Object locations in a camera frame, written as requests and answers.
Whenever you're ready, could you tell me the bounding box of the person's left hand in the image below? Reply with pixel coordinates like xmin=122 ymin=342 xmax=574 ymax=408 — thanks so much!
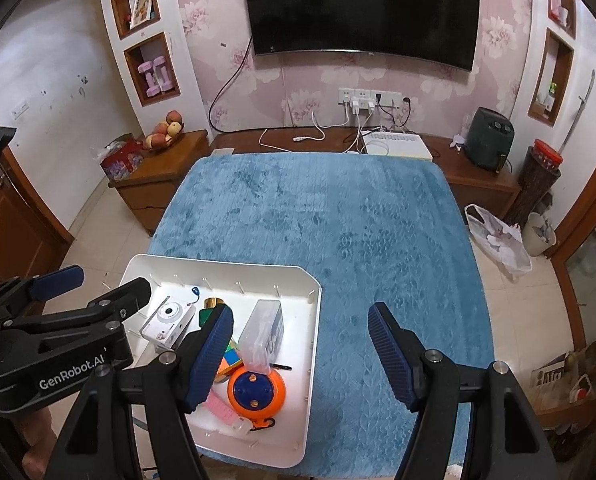
xmin=18 ymin=402 xmax=56 ymax=480

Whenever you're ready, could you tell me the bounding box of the dark wooden stand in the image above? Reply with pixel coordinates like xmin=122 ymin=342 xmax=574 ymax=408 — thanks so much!
xmin=505 ymin=146 xmax=562 ymax=226

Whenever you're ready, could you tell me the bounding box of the multicoloured puzzle cube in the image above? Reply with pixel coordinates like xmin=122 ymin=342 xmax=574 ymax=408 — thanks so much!
xmin=215 ymin=337 xmax=243 ymax=383

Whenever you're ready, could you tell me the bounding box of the long wooden television cabinet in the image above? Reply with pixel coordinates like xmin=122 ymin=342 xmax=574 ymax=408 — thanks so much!
xmin=210 ymin=127 xmax=521 ymax=216

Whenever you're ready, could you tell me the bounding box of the printed cardboard box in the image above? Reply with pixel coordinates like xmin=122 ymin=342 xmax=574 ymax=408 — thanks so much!
xmin=530 ymin=355 xmax=571 ymax=388

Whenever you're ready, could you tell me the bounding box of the wooden side cabinet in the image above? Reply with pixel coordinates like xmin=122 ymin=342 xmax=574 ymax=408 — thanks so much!
xmin=109 ymin=130 xmax=211 ymax=236

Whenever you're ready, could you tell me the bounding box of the blue textured blanket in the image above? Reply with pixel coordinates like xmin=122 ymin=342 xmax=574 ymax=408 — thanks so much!
xmin=148 ymin=154 xmax=496 ymax=476

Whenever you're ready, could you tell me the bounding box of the bowl of fruit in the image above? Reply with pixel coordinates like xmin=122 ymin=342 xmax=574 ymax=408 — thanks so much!
xmin=144 ymin=110 xmax=185 ymax=152

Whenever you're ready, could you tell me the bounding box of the pink dumbbell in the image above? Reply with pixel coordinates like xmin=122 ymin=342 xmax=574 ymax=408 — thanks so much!
xmin=154 ymin=60 xmax=175 ymax=92
xmin=137 ymin=61 xmax=159 ymax=97

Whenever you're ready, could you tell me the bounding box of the pink tube with white cap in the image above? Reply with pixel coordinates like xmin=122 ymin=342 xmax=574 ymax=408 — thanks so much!
xmin=200 ymin=391 xmax=253 ymax=436

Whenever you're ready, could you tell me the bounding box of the white plastic tray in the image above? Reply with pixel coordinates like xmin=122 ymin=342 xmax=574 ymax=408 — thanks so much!
xmin=119 ymin=253 xmax=325 ymax=470

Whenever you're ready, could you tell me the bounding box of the wood-framed wall niche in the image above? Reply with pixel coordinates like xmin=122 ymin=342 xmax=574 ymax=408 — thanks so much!
xmin=109 ymin=0 xmax=159 ymax=41
xmin=545 ymin=0 xmax=577 ymax=38
xmin=528 ymin=27 xmax=576 ymax=127
xmin=124 ymin=32 xmax=181 ymax=107

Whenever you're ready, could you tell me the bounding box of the clear plastic box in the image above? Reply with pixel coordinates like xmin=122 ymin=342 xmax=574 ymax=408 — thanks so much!
xmin=237 ymin=299 xmax=285 ymax=373

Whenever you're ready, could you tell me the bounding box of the grey curved sword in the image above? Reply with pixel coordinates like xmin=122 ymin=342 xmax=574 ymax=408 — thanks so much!
xmin=558 ymin=69 xmax=596 ymax=156

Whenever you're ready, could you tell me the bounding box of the dark green air fryer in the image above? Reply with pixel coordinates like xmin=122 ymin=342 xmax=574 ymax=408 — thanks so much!
xmin=465 ymin=106 xmax=515 ymax=171

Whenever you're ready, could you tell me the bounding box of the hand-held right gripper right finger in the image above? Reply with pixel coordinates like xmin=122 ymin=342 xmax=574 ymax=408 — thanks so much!
xmin=367 ymin=302 xmax=558 ymax=480

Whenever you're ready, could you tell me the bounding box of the white toy camera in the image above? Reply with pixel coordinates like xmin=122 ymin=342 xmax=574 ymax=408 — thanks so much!
xmin=140 ymin=296 xmax=199 ymax=352

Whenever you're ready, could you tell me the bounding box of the white plastic bag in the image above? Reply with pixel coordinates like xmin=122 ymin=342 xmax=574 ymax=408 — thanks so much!
xmin=464 ymin=204 xmax=532 ymax=281

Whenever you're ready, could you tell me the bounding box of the glass door cabinet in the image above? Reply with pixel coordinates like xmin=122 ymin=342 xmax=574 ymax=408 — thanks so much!
xmin=550 ymin=125 xmax=596 ymax=351

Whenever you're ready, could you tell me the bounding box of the framed picture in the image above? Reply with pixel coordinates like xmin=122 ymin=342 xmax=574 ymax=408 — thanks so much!
xmin=129 ymin=0 xmax=153 ymax=30

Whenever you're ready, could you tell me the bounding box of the wooden door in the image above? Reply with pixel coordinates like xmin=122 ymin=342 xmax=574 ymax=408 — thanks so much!
xmin=0 ymin=75 xmax=74 ymax=291

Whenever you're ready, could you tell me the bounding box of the white waste bin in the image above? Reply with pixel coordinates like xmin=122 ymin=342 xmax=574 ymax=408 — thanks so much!
xmin=522 ymin=211 xmax=558 ymax=258

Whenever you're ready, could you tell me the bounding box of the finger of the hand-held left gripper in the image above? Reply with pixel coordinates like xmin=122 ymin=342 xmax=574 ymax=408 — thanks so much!
xmin=0 ymin=265 xmax=85 ymax=322
xmin=2 ymin=276 xmax=155 ymax=347

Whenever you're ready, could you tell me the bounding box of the green bottle with gold cap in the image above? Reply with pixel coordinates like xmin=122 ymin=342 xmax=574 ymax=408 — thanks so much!
xmin=198 ymin=297 xmax=227 ymax=328

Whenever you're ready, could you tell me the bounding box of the white charging cable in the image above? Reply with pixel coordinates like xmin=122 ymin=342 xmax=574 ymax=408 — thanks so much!
xmin=259 ymin=102 xmax=379 ymax=153

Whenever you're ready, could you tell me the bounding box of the black curved television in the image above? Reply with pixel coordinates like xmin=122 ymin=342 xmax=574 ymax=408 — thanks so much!
xmin=241 ymin=0 xmax=481 ymax=72

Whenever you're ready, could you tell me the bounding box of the red gift box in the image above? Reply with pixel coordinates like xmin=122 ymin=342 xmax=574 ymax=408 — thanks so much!
xmin=99 ymin=134 xmax=145 ymax=181

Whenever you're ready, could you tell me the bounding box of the white wall socket panel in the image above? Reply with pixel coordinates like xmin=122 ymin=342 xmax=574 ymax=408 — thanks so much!
xmin=338 ymin=87 xmax=413 ymax=107

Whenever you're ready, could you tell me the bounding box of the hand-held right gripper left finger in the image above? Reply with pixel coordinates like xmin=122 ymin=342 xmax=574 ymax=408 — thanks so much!
xmin=50 ymin=304 xmax=235 ymax=480

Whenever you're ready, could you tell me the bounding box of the orange and blue round toy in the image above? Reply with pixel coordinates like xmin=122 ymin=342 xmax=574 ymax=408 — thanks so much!
xmin=226 ymin=364 xmax=287 ymax=429

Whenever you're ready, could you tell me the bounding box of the white set-top box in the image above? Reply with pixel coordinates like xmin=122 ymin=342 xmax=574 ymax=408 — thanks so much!
xmin=362 ymin=130 xmax=433 ymax=162

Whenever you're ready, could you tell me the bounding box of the red-lidded jar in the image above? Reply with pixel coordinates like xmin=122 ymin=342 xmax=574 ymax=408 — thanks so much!
xmin=534 ymin=139 xmax=563 ymax=167

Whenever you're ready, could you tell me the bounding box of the black television cable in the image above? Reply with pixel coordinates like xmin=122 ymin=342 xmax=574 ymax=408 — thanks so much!
xmin=209 ymin=35 xmax=255 ymax=133

